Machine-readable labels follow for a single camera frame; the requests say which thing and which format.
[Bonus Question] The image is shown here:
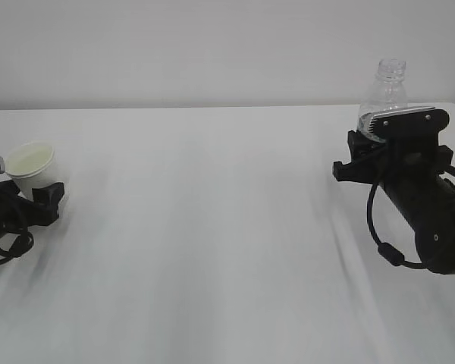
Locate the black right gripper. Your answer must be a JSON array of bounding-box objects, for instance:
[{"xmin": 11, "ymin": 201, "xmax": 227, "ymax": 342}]
[{"xmin": 332, "ymin": 130, "xmax": 453, "ymax": 186}]

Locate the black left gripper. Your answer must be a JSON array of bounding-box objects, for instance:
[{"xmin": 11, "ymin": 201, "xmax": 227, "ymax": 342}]
[{"xmin": 0, "ymin": 180, "xmax": 64, "ymax": 239}]

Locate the white paper cup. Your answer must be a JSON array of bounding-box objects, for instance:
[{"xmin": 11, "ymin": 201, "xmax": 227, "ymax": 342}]
[{"xmin": 5, "ymin": 142, "xmax": 61, "ymax": 200}]

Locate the clear plastic water bottle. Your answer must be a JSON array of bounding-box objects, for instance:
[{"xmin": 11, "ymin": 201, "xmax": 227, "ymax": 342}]
[{"xmin": 357, "ymin": 58, "xmax": 408, "ymax": 143}]

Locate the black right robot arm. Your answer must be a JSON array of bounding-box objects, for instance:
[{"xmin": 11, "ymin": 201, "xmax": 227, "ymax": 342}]
[{"xmin": 333, "ymin": 130, "xmax": 455, "ymax": 275}]

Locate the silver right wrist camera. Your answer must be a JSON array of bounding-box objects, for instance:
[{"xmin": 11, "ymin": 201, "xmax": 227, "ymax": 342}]
[{"xmin": 360, "ymin": 106, "xmax": 450, "ymax": 141}]

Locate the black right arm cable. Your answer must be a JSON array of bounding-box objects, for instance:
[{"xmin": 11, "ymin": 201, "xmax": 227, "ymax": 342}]
[{"xmin": 366, "ymin": 151, "xmax": 455, "ymax": 268}]

